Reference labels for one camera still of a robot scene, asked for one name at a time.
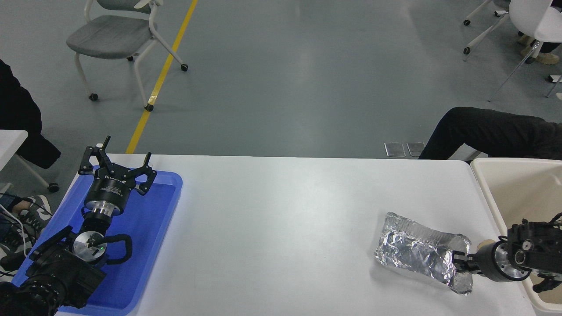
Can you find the silver foil plate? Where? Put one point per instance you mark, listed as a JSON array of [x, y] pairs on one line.
[[417, 250]]

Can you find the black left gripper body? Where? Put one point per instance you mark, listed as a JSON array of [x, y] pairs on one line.
[[109, 186]]

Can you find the white chair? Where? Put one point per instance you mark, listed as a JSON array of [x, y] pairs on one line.
[[531, 15]]

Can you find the grey chair on castors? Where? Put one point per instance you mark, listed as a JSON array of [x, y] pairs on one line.
[[109, 37]]

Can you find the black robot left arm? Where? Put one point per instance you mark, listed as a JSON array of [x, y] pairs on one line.
[[57, 272]]

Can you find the person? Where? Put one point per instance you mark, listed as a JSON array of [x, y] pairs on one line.
[[546, 58], [17, 114], [491, 131]]

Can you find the crumpled tan paper ball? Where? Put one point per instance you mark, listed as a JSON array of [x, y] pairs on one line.
[[485, 242]]

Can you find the blue plastic tray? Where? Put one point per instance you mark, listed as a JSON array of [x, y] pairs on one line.
[[145, 228]]

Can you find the large pale bin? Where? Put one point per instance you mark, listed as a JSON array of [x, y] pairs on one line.
[[513, 193]]

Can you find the silver floor plate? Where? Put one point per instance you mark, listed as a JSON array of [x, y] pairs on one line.
[[395, 149], [415, 148]]

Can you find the person's shoe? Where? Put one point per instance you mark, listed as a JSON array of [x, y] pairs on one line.
[[38, 213]]

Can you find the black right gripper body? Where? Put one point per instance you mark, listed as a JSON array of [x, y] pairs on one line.
[[485, 261]]

